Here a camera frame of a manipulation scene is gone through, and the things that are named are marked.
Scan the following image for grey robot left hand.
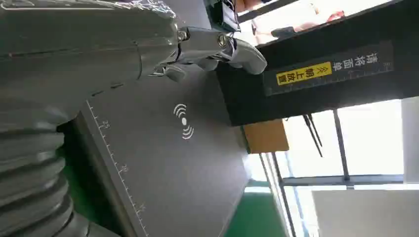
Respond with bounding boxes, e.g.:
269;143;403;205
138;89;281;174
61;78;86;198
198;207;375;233
0;0;268;122

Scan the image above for ribbed grey left arm sleeve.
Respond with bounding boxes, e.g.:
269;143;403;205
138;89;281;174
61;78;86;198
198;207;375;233
0;106;120;237

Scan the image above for dark grey scanning platform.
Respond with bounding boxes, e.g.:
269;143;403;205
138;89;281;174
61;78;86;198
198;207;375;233
74;67;253;237

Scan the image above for small black object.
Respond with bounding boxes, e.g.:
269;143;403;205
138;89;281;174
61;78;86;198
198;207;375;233
271;26;298;39

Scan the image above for brown cardboard box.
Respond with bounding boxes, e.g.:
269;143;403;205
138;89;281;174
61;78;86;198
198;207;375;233
241;119;290;155

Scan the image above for yellow warning sticker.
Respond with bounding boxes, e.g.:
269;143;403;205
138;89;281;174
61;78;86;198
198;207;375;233
276;61;333;87

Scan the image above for small red object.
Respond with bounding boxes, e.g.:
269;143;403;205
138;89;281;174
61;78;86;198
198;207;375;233
327;10;346;23

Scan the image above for dark label strip with characters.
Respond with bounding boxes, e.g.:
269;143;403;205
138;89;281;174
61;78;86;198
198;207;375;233
263;40;394;97

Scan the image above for black box with wires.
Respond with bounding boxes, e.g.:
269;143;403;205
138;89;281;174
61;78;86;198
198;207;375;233
206;0;242;33

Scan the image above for thin black cables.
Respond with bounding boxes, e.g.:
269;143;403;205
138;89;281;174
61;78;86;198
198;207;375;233
302;114;324;158

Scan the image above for black overhead scanner frame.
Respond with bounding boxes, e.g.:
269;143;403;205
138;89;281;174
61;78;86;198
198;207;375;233
216;0;419;127

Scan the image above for dark window frame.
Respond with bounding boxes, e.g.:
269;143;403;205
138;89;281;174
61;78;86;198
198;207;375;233
258;109;405;237

